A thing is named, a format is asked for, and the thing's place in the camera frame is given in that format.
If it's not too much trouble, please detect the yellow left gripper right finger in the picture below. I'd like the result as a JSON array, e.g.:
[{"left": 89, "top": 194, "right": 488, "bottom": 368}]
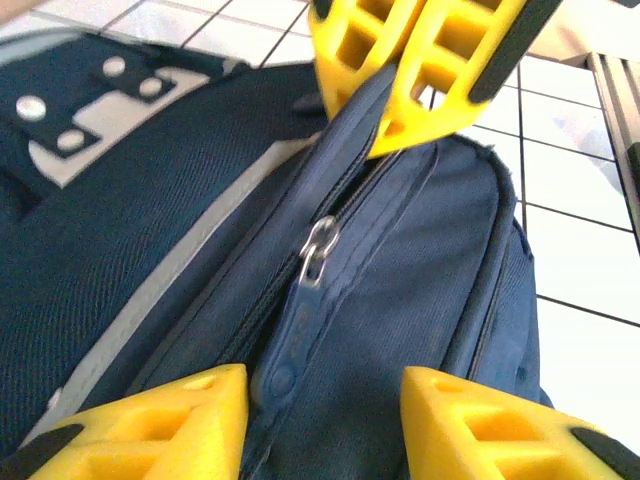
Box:
[{"left": 402, "top": 366, "right": 640, "bottom": 480}]

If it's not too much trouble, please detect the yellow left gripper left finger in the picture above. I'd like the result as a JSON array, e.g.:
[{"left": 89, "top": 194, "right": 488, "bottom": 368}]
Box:
[{"left": 0, "top": 363, "right": 250, "bottom": 480}]

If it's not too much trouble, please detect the navy blue backpack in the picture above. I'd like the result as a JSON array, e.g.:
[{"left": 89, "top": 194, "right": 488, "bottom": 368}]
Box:
[{"left": 0, "top": 29, "right": 554, "bottom": 480}]

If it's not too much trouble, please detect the aluminium side rail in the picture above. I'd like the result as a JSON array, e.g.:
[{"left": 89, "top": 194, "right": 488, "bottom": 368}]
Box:
[{"left": 587, "top": 49, "right": 640, "bottom": 226}]

